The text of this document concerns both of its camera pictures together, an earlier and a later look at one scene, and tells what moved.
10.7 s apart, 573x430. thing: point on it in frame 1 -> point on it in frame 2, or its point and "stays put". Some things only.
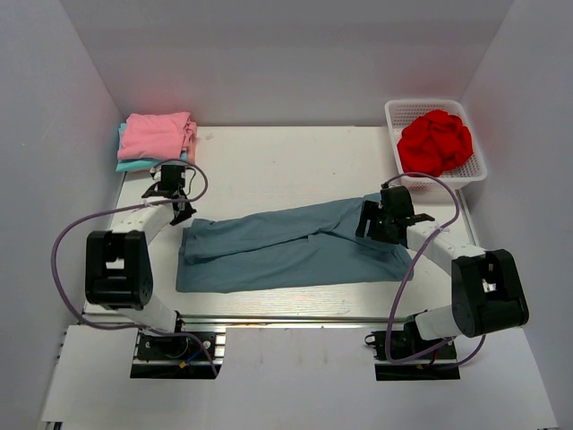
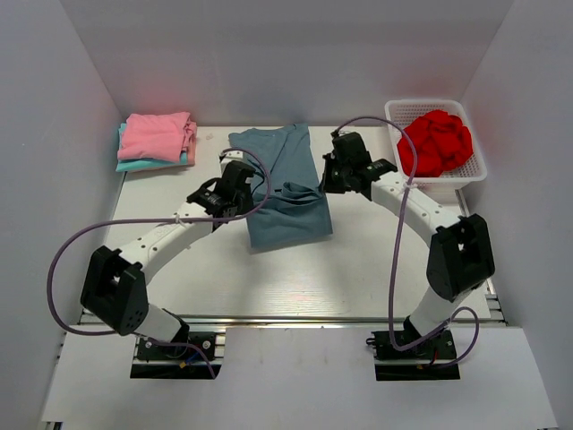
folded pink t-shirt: [157, 135] stays put
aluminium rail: [296, 320] stays put
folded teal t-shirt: [141, 164] stays put
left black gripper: [184, 215] -> [248, 203]
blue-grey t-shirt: [309, 246] -> [290, 205]
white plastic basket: [459, 176] stays put
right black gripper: [372, 210] -> [328, 185]
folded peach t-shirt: [190, 141] stays put
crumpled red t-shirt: [434, 143] stays put
